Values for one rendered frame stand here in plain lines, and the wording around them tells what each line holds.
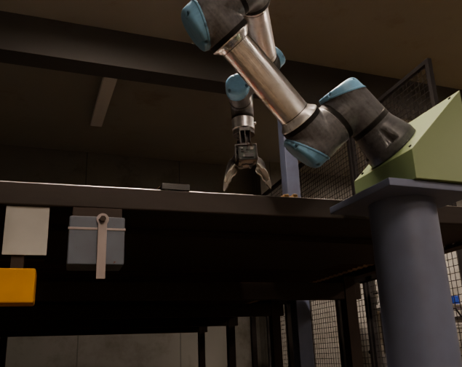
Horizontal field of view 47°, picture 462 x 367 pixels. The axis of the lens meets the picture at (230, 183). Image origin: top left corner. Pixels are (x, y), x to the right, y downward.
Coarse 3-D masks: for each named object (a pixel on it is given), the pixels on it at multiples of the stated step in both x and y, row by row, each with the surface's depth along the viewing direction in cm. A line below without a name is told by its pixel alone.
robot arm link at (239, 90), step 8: (232, 80) 165; (240, 80) 164; (232, 88) 164; (240, 88) 163; (248, 88) 165; (232, 96) 165; (240, 96) 165; (248, 96) 168; (232, 104) 172; (240, 104) 170; (248, 104) 173
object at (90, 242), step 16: (80, 208) 133; (96, 208) 134; (80, 224) 130; (96, 224) 131; (112, 224) 133; (80, 240) 129; (96, 240) 130; (112, 240) 131; (80, 256) 128; (96, 256) 129; (112, 256) 130; (96, 272) 127
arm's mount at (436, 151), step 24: (456, 96) 138; (432, 120) 135; (456, 120) 135; (408, 144) 134; (432, 144) 130; (456, 144) 133; (384, 168) 137; (408, 168) 128; (432, 168) 128; (456, 168) 130
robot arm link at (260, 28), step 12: (252, 0) 132; (264, 0) 137; (252, 12) 139; (264, 12) 143; (252, 24) 145; (264, 24) 146; (252, 36) 151; (264, 36) 151; (264, 48) 156; (276, 48) 168; (276, 60) 167
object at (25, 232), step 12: (12, 216) 129; (24, 216) 129; (36, 216) 130; (48, 216) 131; (12, 228) 128; (24, 228) 129; (36, 228) 129; (12, 240) 127; (24, 240) 128; (36, 240) 129; (12, 252) 126; (24, 252) 127; (36, 252) 128
